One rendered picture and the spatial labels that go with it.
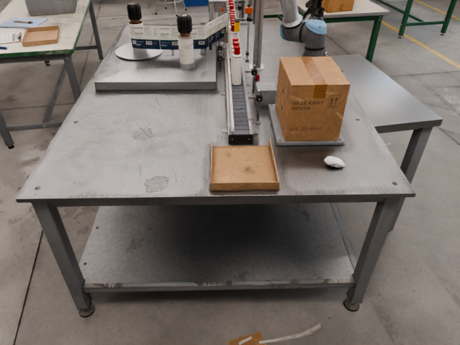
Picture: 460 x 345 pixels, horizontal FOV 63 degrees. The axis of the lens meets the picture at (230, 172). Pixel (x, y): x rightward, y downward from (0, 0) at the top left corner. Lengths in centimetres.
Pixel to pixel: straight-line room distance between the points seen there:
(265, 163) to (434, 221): 154
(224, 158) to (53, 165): 71
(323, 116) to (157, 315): 128
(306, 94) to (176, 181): 63
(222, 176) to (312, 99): 48
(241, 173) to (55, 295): 129
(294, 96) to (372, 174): 45
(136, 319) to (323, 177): 119
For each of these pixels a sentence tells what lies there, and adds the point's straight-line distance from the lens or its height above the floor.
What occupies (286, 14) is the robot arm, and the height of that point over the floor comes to 117.
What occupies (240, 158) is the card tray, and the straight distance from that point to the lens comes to 160.
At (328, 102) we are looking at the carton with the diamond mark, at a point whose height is 104.
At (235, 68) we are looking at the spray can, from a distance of 206.
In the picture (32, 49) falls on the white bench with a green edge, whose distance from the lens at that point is 314.
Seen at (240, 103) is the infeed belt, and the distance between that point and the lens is 192.
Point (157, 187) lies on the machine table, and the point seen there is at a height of 83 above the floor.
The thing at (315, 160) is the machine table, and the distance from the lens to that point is 163.
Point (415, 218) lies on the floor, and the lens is 280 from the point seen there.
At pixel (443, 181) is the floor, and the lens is 323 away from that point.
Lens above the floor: 177
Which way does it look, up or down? 38 degrees down
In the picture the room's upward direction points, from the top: straight up
